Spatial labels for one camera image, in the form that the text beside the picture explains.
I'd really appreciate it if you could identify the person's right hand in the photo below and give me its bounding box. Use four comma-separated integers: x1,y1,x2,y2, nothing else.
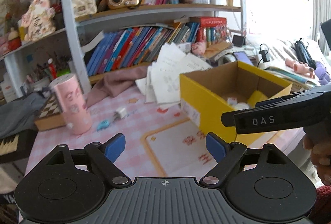
303,135,331,186

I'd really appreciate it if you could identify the yellow cardboard box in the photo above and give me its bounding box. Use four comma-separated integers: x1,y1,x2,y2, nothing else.
180,61,292,146

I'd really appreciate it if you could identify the small white charger plug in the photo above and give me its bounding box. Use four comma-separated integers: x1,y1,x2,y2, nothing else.
113,107,127,120

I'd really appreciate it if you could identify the pink checked tablecloth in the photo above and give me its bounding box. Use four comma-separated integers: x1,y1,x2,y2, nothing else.
18,84,306,222

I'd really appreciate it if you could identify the wooden chess board box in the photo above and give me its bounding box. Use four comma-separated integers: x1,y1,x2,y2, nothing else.
34,94,66,131

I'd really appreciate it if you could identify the pink cloth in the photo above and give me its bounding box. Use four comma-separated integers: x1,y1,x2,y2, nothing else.
86,66,148,108

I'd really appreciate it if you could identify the stack of white papers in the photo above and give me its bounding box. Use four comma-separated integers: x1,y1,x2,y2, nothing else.
135,43,211,107

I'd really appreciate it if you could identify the pink pig plush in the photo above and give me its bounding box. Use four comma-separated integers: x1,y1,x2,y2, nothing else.
191,42,206,56

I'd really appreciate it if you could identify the pink cylindrical humidifier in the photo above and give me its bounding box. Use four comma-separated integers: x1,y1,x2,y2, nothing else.
49,73,92,135

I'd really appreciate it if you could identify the black keyboard piano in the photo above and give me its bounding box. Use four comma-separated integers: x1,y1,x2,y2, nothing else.
0,129,38,204

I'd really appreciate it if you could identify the grey clothing pile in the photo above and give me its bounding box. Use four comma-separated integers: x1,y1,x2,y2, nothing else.
0,92,47,138

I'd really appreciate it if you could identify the pen holder with pens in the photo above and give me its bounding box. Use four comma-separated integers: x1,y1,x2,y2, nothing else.
26,52,71,88

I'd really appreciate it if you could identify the row of colourful books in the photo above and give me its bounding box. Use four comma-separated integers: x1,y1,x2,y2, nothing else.
82,16,231,77

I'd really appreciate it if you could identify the white bookshelf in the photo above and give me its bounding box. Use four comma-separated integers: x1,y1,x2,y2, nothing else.
0,0,246,100

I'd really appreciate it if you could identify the pink lucky cat figure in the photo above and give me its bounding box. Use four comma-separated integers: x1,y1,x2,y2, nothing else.
21,0,56,42

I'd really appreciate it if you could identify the white quilted handbag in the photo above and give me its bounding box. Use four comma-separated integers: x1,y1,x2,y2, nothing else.
71,0,98,18

